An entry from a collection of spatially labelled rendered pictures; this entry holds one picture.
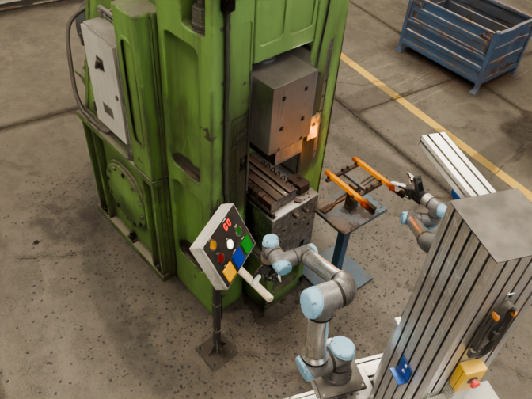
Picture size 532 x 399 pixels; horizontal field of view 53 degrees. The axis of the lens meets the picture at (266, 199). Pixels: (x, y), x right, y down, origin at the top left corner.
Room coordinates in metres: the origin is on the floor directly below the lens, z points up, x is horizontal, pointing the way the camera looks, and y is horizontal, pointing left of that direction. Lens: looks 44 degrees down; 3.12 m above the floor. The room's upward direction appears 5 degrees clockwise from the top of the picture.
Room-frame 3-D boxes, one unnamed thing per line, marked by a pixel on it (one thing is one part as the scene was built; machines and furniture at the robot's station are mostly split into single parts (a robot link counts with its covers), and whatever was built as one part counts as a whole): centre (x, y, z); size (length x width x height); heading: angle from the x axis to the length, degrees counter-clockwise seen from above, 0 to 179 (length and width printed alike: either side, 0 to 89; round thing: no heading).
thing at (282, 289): (2.44, 0.01, 0.23); 0.55 x 0.37 x 0.47; 45
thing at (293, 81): (2.43, 0.02, 1.56); 0.42 x 0.39 x 0.40; 45
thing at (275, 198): (2.40, 0.05, 0.96); 0.42 x 0.20 x 0.09; 45
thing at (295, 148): (2.40, 0.05, 1.32); 0.42 x 0.20 x 0.10; 45
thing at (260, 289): (1.94, 0.08, 0.62); 0.44 x 0.05 x 0.05; 45
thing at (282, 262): (1.57, -0.10, 1.23); 0.11 x 0.11 x 0.08; 28
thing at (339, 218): (2.50, -0.55, 0.69); 0.40 x 0.30 x 0.02; 132
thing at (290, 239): (2.44, 0.01, 0.69); 0.56 x 0.38 x 0.45; 45
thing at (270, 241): (1.64, -0.04, 1.23); 0.09 x 0.08 x 0.11; 28
